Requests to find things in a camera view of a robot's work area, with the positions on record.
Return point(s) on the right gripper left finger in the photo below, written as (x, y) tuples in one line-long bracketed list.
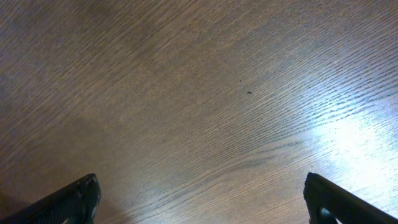
[(74, 203)]

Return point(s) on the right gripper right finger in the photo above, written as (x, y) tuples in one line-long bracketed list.
[(329, 203)]

